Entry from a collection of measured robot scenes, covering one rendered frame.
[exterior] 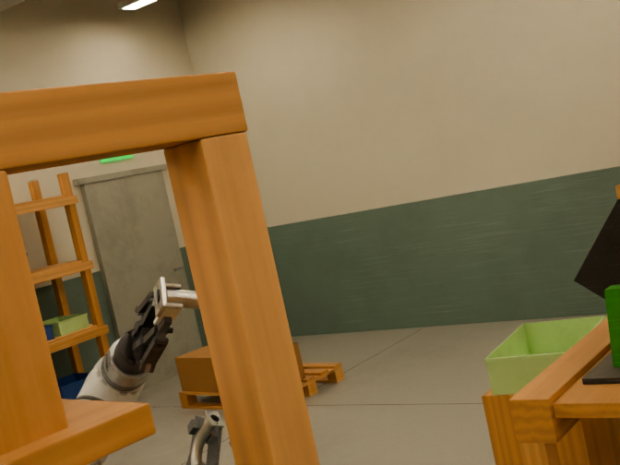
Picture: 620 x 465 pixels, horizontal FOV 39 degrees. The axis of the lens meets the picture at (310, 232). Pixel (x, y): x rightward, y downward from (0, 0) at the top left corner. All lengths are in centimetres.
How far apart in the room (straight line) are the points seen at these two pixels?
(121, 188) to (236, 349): 774
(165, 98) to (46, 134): 19
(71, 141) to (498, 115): 713
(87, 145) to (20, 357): 27
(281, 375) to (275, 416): 6
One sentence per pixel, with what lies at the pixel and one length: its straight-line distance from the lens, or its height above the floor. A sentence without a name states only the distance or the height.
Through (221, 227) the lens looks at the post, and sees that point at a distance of 124.
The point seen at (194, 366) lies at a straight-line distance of 750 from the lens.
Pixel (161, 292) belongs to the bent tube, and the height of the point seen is 163.
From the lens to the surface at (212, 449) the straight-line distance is 249.
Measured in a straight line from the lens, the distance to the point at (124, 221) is 893.
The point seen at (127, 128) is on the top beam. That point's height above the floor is 188.
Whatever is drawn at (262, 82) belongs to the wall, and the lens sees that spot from 949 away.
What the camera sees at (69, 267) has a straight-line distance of 773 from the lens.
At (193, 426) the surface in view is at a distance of 260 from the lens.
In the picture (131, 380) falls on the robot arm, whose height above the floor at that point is 147.
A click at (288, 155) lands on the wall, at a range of 936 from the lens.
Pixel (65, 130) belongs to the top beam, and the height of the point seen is 189.
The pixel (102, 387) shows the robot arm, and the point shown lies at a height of 146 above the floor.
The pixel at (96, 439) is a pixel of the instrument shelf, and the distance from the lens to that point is 107.
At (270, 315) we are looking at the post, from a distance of 129.
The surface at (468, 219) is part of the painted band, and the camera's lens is 835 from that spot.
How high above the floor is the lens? 178
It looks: 4 degrees down
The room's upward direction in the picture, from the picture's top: 12 degrees counter-clockwise
